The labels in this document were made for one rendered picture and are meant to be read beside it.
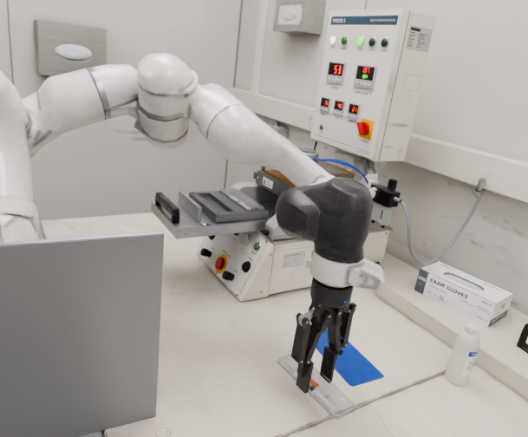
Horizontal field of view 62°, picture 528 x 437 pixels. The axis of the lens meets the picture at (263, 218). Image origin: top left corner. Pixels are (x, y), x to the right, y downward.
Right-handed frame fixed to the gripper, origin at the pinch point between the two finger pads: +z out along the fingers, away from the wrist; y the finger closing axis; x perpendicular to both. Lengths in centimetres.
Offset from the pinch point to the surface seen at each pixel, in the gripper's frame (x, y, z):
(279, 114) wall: -133, -84, -31
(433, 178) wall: -38, -82, -24
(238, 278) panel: -44.7, -9.8, 3.6
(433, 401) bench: 11.9, -25.0, 8.7
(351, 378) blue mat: -1.8, -13.8, 8.5
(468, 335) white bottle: 10.4, -35.2, -4.1
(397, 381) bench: 3.7, -23.1, 8.6
